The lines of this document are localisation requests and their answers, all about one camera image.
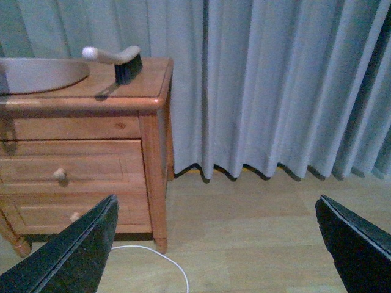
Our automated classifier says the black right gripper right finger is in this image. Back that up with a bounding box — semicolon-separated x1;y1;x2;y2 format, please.
315;195;390;292

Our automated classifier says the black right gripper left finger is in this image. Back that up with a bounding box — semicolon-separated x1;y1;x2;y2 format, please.
1;195;119;292

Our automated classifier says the beige plastic dustpan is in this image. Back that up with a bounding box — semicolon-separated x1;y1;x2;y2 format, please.
1;58;90;95

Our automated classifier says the lower wooden drawer knob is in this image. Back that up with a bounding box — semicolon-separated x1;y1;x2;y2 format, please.
69;212;80;223

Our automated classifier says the wooden drawer knob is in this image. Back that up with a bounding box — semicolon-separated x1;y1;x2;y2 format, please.
69;212;80;223
53;168;68;186

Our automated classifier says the upper wooden drawer knob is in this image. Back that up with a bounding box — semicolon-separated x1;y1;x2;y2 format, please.
53;168;68;186

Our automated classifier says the wooden nightstand with drawers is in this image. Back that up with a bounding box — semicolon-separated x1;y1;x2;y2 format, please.
1;57;174;257

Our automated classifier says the light grey curtain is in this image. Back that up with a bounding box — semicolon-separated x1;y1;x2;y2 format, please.
1;1;390;178

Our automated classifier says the white cable on floor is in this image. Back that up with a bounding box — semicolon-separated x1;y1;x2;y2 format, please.
111;244;191;293

